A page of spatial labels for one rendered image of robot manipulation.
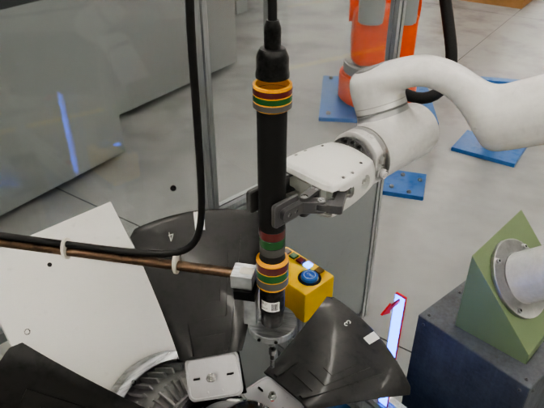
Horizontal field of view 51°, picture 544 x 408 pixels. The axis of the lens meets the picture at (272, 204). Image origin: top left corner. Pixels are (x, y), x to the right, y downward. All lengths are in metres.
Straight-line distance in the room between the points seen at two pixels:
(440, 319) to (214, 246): 0.76
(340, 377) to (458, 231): 2.55
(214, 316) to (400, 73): 0.45
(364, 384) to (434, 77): 0.52
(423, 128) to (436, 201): 2.86
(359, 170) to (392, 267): 2.39
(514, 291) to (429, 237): 2.00
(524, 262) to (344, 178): 0.74
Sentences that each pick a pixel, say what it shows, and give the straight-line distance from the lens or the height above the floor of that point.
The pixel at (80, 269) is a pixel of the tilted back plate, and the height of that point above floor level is 1.29.
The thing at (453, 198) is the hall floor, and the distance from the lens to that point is 3.78.
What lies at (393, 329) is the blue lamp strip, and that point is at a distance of 1.20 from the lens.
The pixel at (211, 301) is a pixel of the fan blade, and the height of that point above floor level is 1.34.
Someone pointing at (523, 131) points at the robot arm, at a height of 1.63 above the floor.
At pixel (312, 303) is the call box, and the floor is 1.03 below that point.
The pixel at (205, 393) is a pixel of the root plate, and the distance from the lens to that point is 0.91.
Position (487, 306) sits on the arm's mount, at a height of 1.04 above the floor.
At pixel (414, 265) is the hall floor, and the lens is 3.15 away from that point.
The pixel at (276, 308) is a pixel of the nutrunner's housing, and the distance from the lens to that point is 0.78.
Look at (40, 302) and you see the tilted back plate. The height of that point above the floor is 1.28.
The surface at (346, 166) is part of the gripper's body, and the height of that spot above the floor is 1.58.
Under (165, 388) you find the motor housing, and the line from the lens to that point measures 0.98.
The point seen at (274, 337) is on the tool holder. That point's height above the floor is 1.36.
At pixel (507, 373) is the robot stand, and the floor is 0.93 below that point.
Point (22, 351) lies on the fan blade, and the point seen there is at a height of 1.43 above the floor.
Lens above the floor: 1.94
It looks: 33 degrees down
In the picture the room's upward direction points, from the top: straight up
